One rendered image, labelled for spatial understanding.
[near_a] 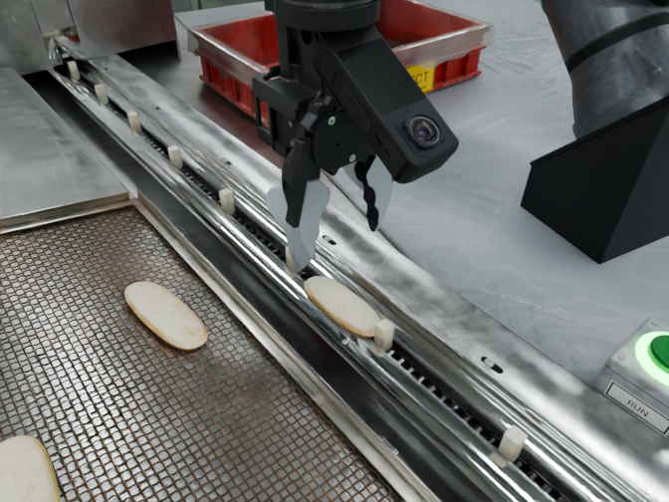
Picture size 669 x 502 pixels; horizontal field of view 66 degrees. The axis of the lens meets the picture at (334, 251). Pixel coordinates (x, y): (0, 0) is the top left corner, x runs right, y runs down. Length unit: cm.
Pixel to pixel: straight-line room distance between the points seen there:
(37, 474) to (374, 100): 30
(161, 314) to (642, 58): 55
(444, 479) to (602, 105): 44
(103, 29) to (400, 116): 87
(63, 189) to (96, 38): 54
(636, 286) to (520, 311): 15
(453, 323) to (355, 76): 25
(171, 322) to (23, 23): 77
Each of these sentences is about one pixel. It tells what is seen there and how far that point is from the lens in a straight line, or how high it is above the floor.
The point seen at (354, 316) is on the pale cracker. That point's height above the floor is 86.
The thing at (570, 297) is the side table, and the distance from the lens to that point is 62.
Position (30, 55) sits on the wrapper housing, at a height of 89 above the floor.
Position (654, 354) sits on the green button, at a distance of 47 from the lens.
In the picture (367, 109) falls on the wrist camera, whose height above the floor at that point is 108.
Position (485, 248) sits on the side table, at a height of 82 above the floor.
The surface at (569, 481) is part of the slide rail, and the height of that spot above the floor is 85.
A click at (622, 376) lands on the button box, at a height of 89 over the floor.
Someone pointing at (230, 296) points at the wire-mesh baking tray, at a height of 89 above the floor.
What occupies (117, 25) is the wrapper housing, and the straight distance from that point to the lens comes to 116.
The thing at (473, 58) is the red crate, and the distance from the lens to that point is 110.
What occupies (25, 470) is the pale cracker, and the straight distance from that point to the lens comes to 37.
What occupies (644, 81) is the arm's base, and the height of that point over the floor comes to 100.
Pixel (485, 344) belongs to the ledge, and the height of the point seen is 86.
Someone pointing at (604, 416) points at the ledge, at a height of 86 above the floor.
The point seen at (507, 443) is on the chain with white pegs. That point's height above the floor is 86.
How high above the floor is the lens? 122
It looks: 40 degrees down
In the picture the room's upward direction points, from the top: straight up
